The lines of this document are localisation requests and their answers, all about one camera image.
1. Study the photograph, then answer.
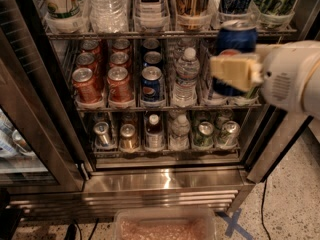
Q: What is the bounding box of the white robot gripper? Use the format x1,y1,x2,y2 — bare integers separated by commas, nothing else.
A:
210,40,320,113

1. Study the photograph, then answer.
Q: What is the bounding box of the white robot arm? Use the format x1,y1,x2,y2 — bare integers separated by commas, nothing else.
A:
209,40,320,119

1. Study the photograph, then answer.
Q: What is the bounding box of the green can middle front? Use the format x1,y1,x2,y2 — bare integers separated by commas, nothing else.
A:
245,86,260,99

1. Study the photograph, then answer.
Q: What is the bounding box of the water bottle middle shelf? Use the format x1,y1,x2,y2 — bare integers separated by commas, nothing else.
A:
173,47,200,107

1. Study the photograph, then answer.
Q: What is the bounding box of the silver green can bottom right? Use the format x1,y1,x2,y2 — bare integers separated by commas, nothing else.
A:
217,121,240,149

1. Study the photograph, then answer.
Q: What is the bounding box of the gold brown tall can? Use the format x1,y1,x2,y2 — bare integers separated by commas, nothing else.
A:
176,0,210,31

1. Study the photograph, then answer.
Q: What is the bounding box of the green can bottom shelf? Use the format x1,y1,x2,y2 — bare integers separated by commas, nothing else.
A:
193,121,214,148

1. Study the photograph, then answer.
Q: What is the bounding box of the pepsi can middle behind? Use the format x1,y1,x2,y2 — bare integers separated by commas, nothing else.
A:
143,51,163,68

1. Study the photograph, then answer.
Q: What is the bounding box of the blue pepsi can middle shelf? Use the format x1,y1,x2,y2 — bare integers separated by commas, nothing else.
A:
141,66,164,102

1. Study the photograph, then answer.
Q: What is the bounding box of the water bottle bottom shelf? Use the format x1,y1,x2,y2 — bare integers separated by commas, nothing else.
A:
169,114,190,151

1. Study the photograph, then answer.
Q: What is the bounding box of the white labelled bottle top shelf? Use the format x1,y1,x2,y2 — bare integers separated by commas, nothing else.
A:
135,0,167,29

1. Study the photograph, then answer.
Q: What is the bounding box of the tea bottle bottom shelf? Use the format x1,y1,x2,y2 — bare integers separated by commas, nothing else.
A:
146,114,164,150

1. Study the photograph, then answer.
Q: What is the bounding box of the red soda can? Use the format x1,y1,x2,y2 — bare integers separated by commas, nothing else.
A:
80,40,101,55
76,52,98,71
107,66,133,102
109,52,131,70
72,68,102,103
112,38,131,54

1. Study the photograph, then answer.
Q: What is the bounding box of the bronze can bottom shelf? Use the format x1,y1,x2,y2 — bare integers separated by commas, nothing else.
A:
120,124,138,150

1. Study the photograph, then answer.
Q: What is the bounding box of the stainless steel fridge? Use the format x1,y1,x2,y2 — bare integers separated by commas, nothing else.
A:
0,0,304,221

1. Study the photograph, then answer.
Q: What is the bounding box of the clear water bottle top shelf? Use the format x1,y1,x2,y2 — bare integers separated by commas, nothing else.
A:
89,0,128,33

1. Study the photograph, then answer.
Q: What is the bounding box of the red soda can back left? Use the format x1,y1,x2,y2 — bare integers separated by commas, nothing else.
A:
80,40,101,55

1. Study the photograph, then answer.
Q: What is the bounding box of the red soda can middle left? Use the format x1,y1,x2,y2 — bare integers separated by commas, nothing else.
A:
76,52,98,71

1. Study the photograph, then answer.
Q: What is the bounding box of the red soda can front left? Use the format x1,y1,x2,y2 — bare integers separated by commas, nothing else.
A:
72,68,102,103

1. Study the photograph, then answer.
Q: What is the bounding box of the silver can bottom left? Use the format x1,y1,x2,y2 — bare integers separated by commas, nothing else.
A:
93,122,111,146

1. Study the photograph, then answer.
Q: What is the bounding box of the glass fridge door left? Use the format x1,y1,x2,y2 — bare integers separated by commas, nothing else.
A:
0,0,90,195

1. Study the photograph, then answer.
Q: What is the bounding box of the blue tape cross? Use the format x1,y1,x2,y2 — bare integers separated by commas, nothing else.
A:
217,208,253,240

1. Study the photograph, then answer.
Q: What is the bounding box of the clear plastic bin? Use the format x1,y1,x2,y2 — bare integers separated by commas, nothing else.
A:
112,206,217,240

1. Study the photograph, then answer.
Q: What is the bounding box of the black power cable right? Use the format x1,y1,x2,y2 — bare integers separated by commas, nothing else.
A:
260,179,272,240

